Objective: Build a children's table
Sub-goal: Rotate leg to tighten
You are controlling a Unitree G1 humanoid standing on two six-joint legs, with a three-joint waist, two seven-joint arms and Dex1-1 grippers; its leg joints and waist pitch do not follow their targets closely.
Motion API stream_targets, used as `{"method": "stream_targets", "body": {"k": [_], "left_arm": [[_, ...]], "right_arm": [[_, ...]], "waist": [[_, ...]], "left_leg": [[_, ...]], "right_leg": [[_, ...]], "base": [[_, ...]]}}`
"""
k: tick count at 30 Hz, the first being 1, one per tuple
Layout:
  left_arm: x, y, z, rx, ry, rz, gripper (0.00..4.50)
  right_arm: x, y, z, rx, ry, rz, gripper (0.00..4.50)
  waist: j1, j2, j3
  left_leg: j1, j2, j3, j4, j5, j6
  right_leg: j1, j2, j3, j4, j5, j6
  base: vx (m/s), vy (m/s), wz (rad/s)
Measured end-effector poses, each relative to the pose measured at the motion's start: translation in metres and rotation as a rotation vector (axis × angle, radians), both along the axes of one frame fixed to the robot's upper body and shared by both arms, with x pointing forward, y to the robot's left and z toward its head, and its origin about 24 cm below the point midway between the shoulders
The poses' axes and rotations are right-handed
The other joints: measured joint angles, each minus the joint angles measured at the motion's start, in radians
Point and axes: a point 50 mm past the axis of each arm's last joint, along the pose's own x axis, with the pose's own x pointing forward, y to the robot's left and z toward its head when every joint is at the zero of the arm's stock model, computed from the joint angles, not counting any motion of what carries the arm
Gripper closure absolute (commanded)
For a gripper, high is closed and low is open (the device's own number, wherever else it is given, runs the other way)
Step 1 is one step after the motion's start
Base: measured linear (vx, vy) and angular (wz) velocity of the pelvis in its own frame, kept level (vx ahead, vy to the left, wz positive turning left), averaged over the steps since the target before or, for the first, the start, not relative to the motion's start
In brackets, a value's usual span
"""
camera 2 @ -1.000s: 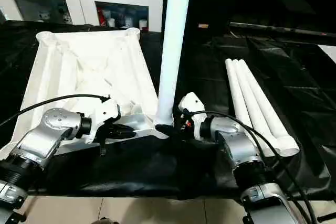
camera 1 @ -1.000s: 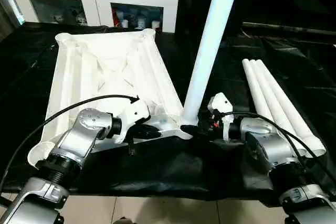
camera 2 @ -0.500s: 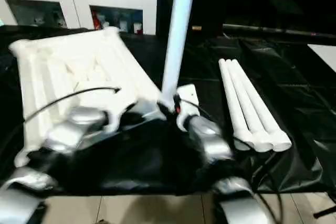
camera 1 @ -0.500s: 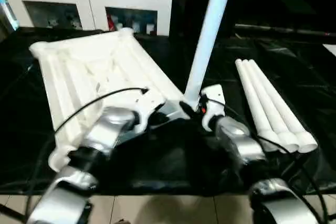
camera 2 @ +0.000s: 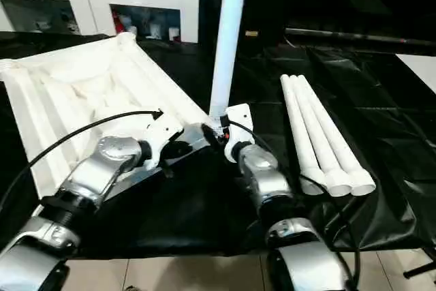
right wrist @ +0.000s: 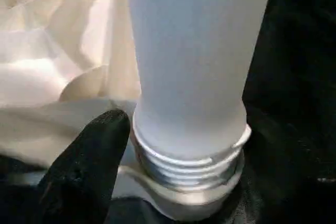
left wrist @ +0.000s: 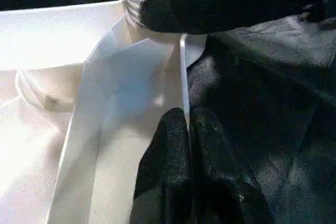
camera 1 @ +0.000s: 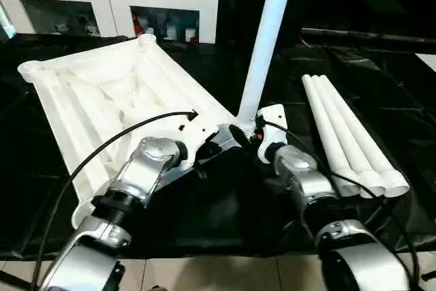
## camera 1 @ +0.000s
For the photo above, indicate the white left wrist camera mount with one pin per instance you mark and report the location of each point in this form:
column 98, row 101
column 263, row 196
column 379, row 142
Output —
column 199, row 131

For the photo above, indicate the white plastic table top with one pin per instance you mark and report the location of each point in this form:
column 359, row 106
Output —
column 102, row 83

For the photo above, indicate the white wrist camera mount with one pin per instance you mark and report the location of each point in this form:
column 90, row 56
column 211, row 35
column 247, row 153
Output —
column 274, row 117
column 199, row 131

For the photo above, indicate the pale blue translucent container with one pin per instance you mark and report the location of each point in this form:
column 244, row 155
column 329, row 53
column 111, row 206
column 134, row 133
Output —
column 7, row 22

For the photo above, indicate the red packet in cabinet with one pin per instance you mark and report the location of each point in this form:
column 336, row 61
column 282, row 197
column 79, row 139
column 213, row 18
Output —
column 137, row 25

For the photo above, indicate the black metal rail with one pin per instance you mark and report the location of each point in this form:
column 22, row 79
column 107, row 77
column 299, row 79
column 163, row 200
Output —
column 368, row 35

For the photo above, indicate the white flat board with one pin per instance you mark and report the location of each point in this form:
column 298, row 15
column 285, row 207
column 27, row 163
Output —
column 427, row 62

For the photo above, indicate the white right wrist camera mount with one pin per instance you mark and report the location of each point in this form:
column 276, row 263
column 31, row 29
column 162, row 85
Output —
column 274, row 117

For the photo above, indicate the white plastic table leg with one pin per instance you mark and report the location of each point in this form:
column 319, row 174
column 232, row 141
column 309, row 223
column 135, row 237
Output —
column 344, row 134
column 269, row 32
column 364, row 134
column 316, row 117

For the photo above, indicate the black mat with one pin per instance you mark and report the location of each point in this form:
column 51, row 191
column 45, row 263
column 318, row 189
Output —
column 211, row 216

